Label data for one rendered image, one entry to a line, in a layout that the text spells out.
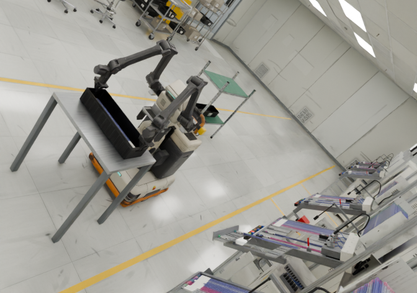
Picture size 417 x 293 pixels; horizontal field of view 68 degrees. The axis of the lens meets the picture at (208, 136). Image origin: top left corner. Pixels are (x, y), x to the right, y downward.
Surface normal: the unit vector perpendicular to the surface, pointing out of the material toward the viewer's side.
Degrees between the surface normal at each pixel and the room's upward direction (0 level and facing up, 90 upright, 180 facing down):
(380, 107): 90
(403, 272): 90
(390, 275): 90
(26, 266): 0
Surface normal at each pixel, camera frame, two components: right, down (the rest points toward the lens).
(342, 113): -0.53, 0.00
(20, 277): 0.62, -0.68
